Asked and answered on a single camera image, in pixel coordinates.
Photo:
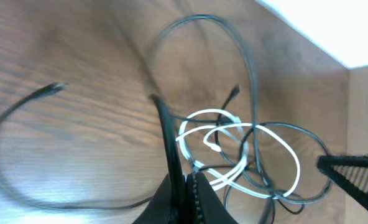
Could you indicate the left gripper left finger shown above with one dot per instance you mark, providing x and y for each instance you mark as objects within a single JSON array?
[{"x": 181, "y": 199}]

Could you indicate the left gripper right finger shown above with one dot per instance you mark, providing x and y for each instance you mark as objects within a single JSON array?
[{"x": 350, "y": 173}]

